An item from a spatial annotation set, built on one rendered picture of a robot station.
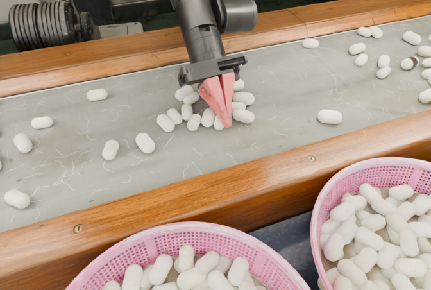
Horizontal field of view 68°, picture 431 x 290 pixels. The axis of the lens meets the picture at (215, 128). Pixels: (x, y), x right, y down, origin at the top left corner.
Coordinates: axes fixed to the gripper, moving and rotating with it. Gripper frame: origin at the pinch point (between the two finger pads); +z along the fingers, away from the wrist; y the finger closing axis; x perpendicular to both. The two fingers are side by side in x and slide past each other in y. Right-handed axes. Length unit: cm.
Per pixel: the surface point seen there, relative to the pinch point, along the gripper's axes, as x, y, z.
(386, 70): 2.9, 33.7, -2.0
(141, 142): 0.5, -13.2, -0.3
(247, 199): -8.5, -2.8, 10.8
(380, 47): 10.1, 41.2, -8.1
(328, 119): -1.8, 15.6, 4.0
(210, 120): 1.6, -2.0, -1.1
